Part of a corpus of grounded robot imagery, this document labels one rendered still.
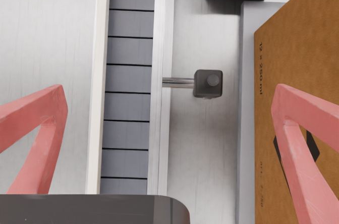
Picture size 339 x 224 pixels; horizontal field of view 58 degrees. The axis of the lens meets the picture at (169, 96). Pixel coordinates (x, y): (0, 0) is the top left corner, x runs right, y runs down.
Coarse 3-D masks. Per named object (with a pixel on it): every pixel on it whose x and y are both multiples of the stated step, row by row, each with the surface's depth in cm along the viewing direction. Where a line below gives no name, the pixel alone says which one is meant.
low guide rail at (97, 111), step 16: (96, 16) 39; (96, 32) 39; (96, 48) 39; (96, 64) 38; (96, 80) 38; (96, 96) 38; (96, 112) 38; (96, 128) 38; (96, 144) 38; (96, 160) 38; (96, 176) 38; (96, 192) 38
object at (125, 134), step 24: (120, 0) 43; (144, 0) 43; (120, 24) 42; (144, 24) 42; (120, 48) 42; (144, 48) 42; (120, 72) 42; (144, 72) 42; (120, 96) 42; (144, 96) 42; (120, 120) 42; (144, 120) 42; (120, 144) 41; (144, 144) 41; (120, 168) 41; (144, 168) 41; (120, 192) 41; (144, 192) 41
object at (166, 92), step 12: (96, 0) 43; (168, 0) 43; (96, 12) 43; (168, 12) 43; (168, 24) 43; (168, 36) 43; (168, 48) 42; (168, 60) 42; (168, 72) 42; (168, 96) 42; (168, 108) 42; (168, 120) 42; (168, 132) 42
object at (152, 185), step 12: (156, 0) 34; (156, 12) 34; (156, 24) 34; (156, 36) 34; (156, 48) 34; (156, 60) 34; (156, 72) 34; (156, 84) 34; (156, 96) 34; (156, 108) 34; (156, 120) 33; (156, 132) 33; (156, 144) 33; (156, 156) 33; (156, 168) 33; (156, 180) 33; (156, 192) 33
